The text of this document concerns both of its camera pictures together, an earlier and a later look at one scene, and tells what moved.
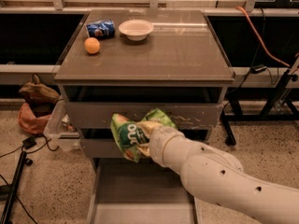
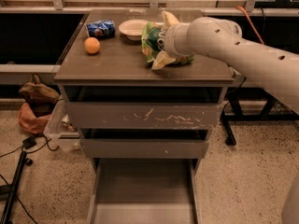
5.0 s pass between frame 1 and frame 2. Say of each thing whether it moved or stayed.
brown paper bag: stayed
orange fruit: stayed
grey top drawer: stayed
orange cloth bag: stayed
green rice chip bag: moved
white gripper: moved
